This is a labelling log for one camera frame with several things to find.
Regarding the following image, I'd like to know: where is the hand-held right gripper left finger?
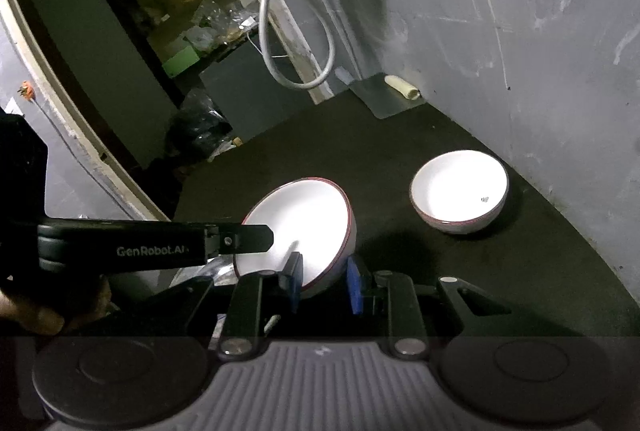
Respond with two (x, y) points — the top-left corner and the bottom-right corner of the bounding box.
(115, 252), (304, 358)

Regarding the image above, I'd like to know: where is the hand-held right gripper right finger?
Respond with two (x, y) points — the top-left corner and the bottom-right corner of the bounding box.
(347, 256), (531, 357)

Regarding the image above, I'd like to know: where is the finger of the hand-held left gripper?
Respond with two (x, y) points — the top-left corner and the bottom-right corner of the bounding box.
(202, 224), (275, 258)

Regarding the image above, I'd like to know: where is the white ceramic bowl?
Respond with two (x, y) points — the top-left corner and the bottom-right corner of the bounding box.
(409, 149), (510, 236)
(232, 177), (359, 302)

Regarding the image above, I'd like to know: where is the person's left hand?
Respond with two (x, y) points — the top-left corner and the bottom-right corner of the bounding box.
(0, 275), (110, 337)

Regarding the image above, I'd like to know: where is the black plastic bag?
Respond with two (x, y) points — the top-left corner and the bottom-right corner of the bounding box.
(169, 90), (237, 162)

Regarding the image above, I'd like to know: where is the dark cabinet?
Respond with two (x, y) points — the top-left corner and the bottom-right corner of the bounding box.
(199, 45), (312, 142)

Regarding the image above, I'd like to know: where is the green box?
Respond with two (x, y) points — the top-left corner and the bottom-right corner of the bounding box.
(162, 45), (201, 80)

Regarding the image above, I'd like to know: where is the small cream roll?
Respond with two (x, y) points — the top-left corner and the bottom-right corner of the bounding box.
(384, 74), (421, 101)

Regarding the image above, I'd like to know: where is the cluttered storage shelf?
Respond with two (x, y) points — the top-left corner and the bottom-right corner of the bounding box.
(90, 0), (267, 82)

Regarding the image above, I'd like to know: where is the beige door frame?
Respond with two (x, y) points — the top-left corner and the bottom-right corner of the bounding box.
(0, 0), (346, 224)

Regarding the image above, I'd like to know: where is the white looped hose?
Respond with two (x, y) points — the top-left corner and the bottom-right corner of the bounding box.
(258, 0), (335, 90)

